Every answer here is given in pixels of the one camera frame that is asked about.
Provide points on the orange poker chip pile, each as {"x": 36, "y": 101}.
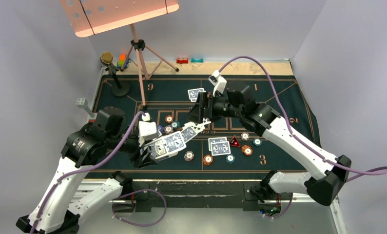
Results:
{"x": 247, "y": 150}

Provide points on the teal poker chip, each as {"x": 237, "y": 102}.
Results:
{"x": 257, "y": 142}
{"x": 175, "y": 124}

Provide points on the orange chip stack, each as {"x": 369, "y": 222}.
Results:
{"x": 207, "y": 159}

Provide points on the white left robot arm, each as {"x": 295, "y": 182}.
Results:
{"x": 85, "y": 150}

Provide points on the black red all-in triangle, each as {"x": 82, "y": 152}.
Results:
{"x": 234, "y": 142}

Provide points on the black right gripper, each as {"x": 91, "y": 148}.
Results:
{"x": 206, "y": 100}

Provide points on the small microphone on stand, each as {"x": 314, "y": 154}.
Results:
{"x": 121, "y": 88}

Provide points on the orange green toy blocks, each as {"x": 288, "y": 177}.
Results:
{"x": 122, "y": 61}

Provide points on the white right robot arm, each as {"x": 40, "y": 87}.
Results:
{"x": 326, "y": 173}

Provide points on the cyan toy block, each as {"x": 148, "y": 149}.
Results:
{"x": 197, "y": 60}

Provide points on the teal chip stack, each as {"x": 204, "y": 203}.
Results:
{"x": 230, "y": 158}

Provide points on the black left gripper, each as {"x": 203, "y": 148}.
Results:
{"x": 140, "y": 159}

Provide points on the white purple poker chip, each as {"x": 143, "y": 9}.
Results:
{"x": 168, "y": 129}
{"x": 245, "y": 136}

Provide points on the green poker table mat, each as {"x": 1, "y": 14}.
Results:
{"x": 168, "y": 95}

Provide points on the face up playing card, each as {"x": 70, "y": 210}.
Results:
{"x": 206, "y": 122}

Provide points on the blue round dealer button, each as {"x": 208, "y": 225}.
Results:
{"x": 160, "y": 128}

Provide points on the blue playing card deck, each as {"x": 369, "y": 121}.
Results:
{"x": 166, "y": 146}

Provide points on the red toy block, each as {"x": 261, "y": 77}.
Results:
{"x": 182, "y": 60}

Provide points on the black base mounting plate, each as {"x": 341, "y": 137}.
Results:
{"x": 244, "y": 194}

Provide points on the grey lego brick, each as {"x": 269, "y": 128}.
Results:
{"x": 82, "y": 103}

